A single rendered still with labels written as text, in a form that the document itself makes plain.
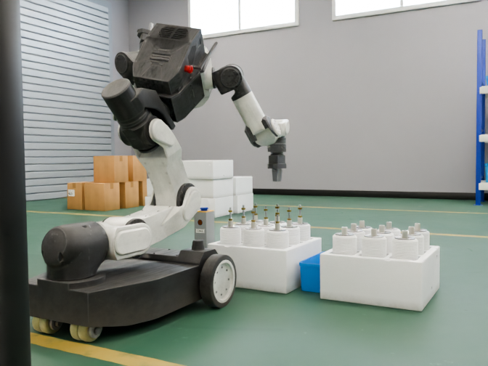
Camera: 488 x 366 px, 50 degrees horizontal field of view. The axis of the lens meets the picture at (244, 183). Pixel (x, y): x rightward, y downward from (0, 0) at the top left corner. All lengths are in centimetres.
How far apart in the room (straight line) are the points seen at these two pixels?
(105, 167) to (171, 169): 398
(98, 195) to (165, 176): 387
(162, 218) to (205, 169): 294
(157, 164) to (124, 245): 41
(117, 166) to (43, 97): 228
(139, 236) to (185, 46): 75
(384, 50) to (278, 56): 155
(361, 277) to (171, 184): 82
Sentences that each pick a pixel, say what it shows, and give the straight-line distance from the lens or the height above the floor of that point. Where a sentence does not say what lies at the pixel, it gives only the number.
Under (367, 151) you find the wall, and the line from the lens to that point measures 740.
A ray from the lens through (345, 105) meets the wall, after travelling 752.
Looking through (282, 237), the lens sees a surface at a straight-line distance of 223.
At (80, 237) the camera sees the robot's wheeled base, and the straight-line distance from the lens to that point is 173.
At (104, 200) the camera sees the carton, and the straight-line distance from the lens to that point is 589.
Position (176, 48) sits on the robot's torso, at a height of 99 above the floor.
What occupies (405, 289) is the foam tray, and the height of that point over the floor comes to 8.
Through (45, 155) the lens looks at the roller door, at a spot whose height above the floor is 63.
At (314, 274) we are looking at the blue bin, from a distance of 224.
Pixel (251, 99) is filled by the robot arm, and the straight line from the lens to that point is 218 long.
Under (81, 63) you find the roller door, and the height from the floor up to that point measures 201.
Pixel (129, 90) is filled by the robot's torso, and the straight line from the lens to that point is 192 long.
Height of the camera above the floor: 56
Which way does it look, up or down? 3 degrees down
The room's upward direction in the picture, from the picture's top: 1 degrees counter-clockwise
